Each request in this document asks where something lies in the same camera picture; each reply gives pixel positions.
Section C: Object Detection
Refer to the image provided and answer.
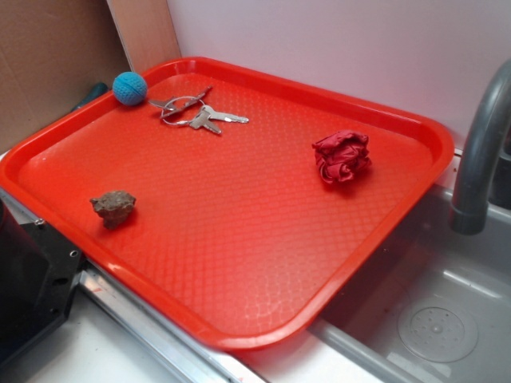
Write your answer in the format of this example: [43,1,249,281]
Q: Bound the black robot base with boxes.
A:
[1,203,84,368]

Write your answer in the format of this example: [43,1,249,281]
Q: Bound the crumpled red paper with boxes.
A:
[312,130,371,184]

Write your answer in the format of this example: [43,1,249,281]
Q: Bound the red plastic tray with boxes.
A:
[1,57,454,350]

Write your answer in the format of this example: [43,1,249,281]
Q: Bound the brown rock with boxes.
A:
[89,190,137,230]

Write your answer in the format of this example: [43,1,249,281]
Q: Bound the blue textured ball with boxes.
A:
[113,72,148,106]

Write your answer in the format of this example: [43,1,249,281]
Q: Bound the light wooden board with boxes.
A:
[107,0,181,73]

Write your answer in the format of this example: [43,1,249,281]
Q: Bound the grey plastic sink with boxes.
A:
[310,187,510,382]

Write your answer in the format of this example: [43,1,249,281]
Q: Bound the grey faucet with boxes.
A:
[449,61,510,235]

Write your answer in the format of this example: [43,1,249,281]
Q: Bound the brown cardboard sheet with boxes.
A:
[1,1,129,152]

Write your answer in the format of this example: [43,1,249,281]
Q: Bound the silver keys on ring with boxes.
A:
[149,86,250,136]

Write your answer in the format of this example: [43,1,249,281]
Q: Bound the silver metal rail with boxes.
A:
[0,187,244,383]

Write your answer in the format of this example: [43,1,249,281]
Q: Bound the teal tool handle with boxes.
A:
[71,82,109,112]

